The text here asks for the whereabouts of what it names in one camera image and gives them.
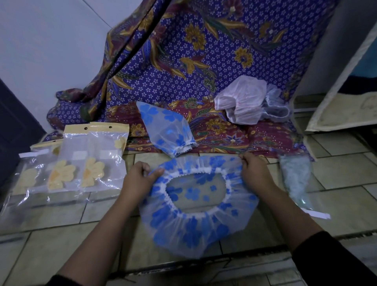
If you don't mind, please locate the person's right hand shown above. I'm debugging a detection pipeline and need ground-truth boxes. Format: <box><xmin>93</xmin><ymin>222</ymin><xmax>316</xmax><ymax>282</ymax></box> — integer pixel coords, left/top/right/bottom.
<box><xmin>238</xmin><ymin>151</ymin><xmax>277</xmax><ymax>194</ymax></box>

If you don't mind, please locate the person's left hand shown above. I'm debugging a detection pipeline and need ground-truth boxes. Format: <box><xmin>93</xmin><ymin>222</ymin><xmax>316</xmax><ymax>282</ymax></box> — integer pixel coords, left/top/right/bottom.
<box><xmin>122</xmin><ymin>161</ymin><xmax>165</xmax><ymax>204</ymax></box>

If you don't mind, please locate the blue flower shower cap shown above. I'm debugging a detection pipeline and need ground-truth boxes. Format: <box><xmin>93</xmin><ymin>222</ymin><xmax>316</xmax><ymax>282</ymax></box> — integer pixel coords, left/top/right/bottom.
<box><xmin>139</xmin><ymin>155</ymin><xmax>260</xmax><ymax>259</ymax></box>
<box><xmin>136</xmin><ymin>101</ymin><xmax>199</xmax><ymax>158</ymax></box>

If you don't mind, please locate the person's right forearm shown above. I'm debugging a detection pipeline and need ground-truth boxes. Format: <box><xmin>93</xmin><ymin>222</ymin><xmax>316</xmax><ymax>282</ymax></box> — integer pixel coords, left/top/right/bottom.
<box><xmin>256</xmin><ymin>181</ymin><xmax>377</xmax><ymax>286</ymax></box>

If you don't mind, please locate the person's left forearm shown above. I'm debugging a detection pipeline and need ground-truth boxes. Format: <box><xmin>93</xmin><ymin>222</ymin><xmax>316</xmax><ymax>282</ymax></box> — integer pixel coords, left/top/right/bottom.
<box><xmin>46</xmin><ymin>193</ymin><xmax>144</xmax><ymax>286</ymax></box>

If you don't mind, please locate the folded blue flower shower cap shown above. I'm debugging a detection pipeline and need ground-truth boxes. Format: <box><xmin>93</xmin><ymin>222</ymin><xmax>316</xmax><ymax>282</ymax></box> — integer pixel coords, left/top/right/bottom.
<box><xmin>136</xmin><ymin>101</ymin><xmax>199</xmax><ymax>158</ymax></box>

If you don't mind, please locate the packet with green shower cap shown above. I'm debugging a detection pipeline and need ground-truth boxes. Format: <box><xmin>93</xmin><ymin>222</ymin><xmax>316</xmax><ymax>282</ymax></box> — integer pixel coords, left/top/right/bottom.
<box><xmin>278</xmin><ymin>153</ymin><xmax>332</xmax><ymax>220</ymax></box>

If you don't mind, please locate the packet with yellow flower cap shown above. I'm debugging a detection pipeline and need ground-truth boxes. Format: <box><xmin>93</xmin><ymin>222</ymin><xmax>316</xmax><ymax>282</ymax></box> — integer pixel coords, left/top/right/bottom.
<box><xmin>47</xmin><ymin>124</ymin><xmax>92</xmax><ymax>193</ymax></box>
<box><xmin>11</xmin><ymin>138</ymin><xmax>64</xmax><ymax>196</ymax></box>
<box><xmin>81</xmin><ymin>122</ymin><xmax>130</xmax><ymax>190</ymax></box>

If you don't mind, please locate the white pink shower cap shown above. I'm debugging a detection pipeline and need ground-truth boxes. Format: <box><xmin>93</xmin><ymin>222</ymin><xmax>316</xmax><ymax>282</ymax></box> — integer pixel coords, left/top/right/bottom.
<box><xmin>214</xmin><ymin>75</ymin><xmax>269</xmax><ymax>126</ymax></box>

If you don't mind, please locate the clear grey shower cap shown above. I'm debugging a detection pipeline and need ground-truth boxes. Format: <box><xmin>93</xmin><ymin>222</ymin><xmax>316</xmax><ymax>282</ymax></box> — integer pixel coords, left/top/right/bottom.
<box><xmin>260</xmin><ymin>84</ymin><xmax>292</xmax><ymax>123</ymax></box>

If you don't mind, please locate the cream mattress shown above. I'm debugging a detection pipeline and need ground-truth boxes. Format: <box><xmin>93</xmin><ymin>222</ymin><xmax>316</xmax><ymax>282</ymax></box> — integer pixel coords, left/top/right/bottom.
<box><xmin>306</xmin><ymin>29</ymin><xmax>377</xmax><ymax>132</ymax></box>

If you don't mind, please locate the purple floral batik cloth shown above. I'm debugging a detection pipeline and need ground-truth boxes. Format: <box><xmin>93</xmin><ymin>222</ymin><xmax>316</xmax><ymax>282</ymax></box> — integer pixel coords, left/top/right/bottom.
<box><xmin>47</xmin><ymin>0</ymin><xmax>340</xmax><ymax>159</ymax></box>

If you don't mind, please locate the empty clear plastic bag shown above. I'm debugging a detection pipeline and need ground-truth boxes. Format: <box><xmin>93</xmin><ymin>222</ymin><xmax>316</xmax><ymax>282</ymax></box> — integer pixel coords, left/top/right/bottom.
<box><xmin>0</xmin><ymin>187</ymin><xmax>91</xmax><ymax>234</ymax></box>

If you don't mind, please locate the dark blue door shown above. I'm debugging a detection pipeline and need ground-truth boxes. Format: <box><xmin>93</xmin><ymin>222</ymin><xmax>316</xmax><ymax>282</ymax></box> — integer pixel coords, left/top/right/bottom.
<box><xmin>0</xmin><ymin>78</ymin><xmax>47</xmax><ymax>189</ymax></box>

